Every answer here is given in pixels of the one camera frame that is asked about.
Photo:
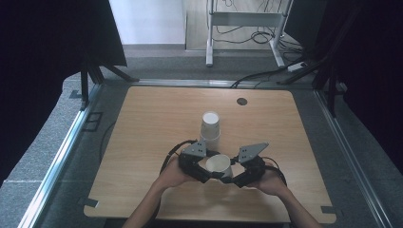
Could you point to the white power strip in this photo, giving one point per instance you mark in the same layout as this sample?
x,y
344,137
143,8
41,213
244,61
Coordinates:
x,y
297,66

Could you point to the person's right hand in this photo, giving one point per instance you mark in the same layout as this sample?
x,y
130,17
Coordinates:
x,y
272,183

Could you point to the white metal stand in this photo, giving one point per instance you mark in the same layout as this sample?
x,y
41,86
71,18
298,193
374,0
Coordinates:
x,y
244,19

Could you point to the black curtain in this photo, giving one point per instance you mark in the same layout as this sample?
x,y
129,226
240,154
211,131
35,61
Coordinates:
x,y
367,63
47,63

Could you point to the white paper cup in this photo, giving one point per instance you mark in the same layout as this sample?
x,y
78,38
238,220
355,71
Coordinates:
x,y
218,164
211,143
210,123

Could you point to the aluminium floor rail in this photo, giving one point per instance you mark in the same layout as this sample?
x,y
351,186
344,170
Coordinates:
x,y
53,171
355,158
190,83

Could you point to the black tripod stand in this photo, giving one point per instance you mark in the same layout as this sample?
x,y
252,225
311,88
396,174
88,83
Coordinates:
x,y
329,79
95,74

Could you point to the person's left hand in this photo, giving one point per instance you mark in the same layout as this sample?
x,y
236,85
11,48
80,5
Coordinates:
x,y
173,175

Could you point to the black tape piece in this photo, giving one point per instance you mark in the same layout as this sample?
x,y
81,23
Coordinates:
x,y
89,202
75,94

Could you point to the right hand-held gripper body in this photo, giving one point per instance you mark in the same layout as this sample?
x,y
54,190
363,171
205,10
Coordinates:
x,y
252,160

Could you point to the round black table grommet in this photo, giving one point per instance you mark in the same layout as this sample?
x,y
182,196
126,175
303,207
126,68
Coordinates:
x,y
242,101

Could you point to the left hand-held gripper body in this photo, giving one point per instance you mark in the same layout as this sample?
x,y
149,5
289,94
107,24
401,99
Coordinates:
x,y
192,158

